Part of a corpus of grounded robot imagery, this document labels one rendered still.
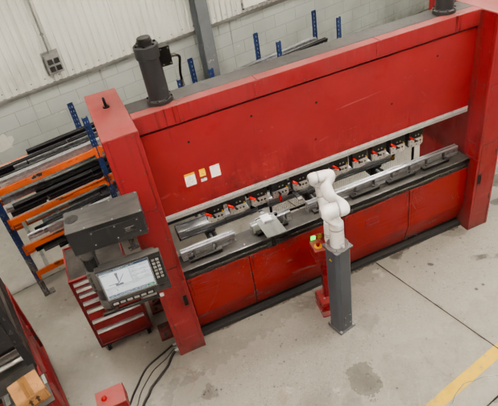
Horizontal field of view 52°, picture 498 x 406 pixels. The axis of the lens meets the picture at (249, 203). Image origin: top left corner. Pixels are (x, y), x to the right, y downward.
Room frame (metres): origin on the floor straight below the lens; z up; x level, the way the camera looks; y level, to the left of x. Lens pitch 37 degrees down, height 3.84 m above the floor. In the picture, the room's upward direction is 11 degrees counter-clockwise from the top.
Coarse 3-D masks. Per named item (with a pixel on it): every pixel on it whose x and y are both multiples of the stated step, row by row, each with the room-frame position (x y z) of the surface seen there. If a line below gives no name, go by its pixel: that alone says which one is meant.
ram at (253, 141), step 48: (432, 48) 3.98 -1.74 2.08; (288, 96) 3.60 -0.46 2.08; (336, 96) 3.72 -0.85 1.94; (384, 96) 3.85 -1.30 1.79; (432, 96) 4.00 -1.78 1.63; (144, 144) 3.27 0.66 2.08; (192, 144) 3.37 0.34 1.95; (240, 144) 3.47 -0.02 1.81; (288, 144) 3.59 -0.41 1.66; (336, 144) 3.72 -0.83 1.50; (192, 192) 3.34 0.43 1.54
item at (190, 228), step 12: (348, 168) 4.06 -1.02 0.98; (360, 168) 4.09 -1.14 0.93; (336, 180) 4.01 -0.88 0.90; (300, 192) 3.90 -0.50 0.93; (276, 204) 3.83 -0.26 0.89; (204, 216) 3.73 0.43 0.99; (228, 216) 3.69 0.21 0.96; (240, 216) 3.73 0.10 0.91; (180, 228) 3.62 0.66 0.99; (192, 228) 3.59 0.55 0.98; (204, 228) 3.62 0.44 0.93; (180, 240) 3.56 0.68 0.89
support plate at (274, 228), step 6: (270, 216) 3.53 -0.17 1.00; (258, 222) 3.47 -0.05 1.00; (270, 222) 3.44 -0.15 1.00; (276, 222) 3.43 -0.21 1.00; (264, 228) 3.38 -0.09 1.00; (270, 228) 3.37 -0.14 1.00; (276, 228) 3.35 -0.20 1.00; (282, 228) 3.34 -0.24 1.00; (270, 234) 3.28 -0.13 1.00; (276, 234) 3.27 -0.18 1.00
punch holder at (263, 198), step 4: (260, 188) 3.50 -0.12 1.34; (264, 188) 3.51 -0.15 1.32; (252, 192) 3.48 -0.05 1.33; (256, 192) 3.49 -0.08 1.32; (260, 192) 3.50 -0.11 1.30; (264, 192) 3.51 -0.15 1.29; (248, 196) 3.53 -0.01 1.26; (252, 196) 3.48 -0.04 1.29; (256, 196) 3.49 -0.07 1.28; (260, 196) 3.50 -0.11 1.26; (264, 196) 3.51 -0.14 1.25; (252, 200) 3.48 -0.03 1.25; (260, 200) 3.49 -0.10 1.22; (264, 200) 3.50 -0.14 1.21; (252, 204) 3.47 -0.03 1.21; (256, 204) 3.48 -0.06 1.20; (260, 204) 3.49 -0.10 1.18
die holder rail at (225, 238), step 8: (232, 232) 3.44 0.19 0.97; (208, 240) 3.40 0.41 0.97; (216, 240) 3.38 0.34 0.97; (224, 240) 3.40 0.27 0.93; (232, 240) 3.42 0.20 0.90; (184, 248) 3.35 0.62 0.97; (192, 248) 3.33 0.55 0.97; (200, 248) 3.34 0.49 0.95; (208, 248) 3.36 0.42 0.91; (184, 256) 3.29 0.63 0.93
